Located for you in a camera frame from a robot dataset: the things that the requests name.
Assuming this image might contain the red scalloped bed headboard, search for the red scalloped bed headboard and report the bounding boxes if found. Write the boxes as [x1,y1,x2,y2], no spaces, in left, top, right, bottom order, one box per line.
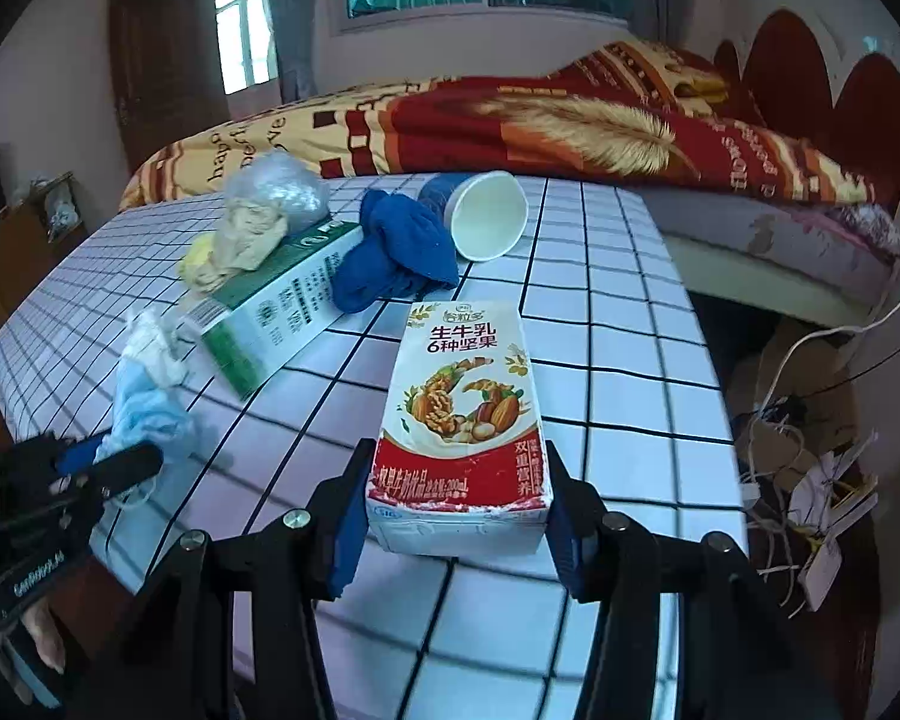
[712,7,900,196]

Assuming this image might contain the blue cloth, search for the blue cloth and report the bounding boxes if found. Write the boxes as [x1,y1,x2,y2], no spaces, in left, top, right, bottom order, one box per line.
[334,189,460,314]

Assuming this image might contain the cardboard box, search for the cardboard box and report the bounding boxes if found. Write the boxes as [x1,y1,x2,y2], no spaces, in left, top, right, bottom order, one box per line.
[727,315,856,466]

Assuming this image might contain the blue face mask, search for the blue face mask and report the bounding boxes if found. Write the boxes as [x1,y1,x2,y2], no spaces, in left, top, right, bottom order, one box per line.
[94,367,207,503]

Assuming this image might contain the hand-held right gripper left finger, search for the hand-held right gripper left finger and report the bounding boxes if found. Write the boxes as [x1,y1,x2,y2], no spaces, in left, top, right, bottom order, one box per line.
[82,436,380,720]

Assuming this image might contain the white cable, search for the white cable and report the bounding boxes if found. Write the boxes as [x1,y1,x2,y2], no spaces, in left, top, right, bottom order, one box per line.
[750,262,900,466]

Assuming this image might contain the crumpled clear plastic wrap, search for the crumpled clear plastic wrap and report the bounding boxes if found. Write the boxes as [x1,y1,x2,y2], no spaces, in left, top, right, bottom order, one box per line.
[221,151,331,230]

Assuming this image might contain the red and yellow printed blanket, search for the red and yellow printed blanket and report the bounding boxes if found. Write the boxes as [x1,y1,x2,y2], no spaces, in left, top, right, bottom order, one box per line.
[120,41,871,211]

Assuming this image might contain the white paper tags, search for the white paper tags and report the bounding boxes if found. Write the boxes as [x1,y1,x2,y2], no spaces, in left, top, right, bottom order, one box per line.
[791,450,880,610]

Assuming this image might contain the red and white milk carton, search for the red and white milk carton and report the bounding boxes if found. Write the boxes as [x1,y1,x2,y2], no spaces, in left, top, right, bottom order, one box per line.
[365,300,554,557]

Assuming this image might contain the green and white carton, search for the green and white carton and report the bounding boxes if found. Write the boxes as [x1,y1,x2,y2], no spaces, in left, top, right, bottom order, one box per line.
[178,221,368,402]

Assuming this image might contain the yellow cloth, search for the yellow cloth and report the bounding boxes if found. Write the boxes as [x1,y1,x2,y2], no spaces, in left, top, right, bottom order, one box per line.
[178,234,230,292]

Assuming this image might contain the brown wooden door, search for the brown wooden door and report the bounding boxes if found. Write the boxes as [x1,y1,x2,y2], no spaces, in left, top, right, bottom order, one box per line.
[109,0,230,155]

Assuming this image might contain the crumpled white tissue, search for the crumpled white tissue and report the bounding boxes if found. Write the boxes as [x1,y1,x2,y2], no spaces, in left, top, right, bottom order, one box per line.
[120,309,196,387]

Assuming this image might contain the wooden cabinet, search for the wooden cabinet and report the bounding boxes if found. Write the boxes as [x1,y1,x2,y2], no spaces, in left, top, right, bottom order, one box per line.
[0,172,87,316]

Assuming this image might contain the white checked tablecloth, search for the white checked tablecloth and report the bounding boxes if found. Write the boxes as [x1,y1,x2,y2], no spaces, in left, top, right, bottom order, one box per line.
[0,174,751,720]

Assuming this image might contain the person's left hand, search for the person's left hand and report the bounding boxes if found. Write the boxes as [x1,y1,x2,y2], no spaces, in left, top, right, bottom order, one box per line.
[0,600,68,710]

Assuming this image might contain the blue paper cup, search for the blue paper cup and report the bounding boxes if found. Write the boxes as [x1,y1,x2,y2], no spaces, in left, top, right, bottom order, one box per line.
[418,171,530,263]

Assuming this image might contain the bed mattress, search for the bed mattress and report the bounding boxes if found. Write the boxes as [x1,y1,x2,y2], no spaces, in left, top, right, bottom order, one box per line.
[630,184,900,323]

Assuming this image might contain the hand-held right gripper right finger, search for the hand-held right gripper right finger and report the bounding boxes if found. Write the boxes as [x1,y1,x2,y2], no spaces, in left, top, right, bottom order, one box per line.
[544,441,833,720]

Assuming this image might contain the small window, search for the small window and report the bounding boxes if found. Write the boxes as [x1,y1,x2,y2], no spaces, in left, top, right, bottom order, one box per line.
[211,0,282,95]

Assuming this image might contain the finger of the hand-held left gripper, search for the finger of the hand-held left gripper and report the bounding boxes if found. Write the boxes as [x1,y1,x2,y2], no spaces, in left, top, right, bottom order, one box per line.
[82,441,164,497]
[45,433,112,475]

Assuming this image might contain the crumpled tan paper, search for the crumpled tan paper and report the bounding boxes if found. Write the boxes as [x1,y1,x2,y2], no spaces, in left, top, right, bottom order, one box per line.
[210,199,290,271]

